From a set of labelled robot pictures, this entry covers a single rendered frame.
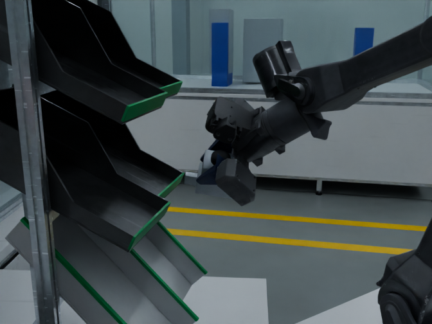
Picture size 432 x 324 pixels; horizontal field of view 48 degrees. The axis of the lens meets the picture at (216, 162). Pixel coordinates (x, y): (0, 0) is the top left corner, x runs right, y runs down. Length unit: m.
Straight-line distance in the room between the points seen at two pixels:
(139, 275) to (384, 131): 3.77
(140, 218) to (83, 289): 0.12
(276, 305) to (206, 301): 1.66
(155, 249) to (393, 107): 3.63
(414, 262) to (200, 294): 0.70
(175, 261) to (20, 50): 0.50
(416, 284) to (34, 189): 0.44
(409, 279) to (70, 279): 0.41
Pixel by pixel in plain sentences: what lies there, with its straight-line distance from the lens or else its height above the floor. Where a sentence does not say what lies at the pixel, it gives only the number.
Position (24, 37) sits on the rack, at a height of 1.44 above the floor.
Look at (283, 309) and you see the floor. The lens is 2.76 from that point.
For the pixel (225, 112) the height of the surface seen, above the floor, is 1.34.
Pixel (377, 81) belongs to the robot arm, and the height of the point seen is 1.40.
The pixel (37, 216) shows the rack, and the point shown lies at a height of 1.23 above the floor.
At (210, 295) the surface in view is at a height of 0.86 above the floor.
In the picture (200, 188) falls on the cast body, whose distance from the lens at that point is 0.77.
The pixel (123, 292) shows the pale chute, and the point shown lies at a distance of 0.77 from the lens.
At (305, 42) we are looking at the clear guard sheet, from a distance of 4.32.
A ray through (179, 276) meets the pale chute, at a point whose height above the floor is 1.01.
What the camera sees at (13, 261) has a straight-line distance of 1.57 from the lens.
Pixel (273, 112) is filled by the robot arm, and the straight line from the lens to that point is 0.68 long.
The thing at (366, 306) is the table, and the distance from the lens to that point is 1.17.
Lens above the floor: 1.45
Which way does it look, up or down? 15 degrees down
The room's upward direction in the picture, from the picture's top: straight up
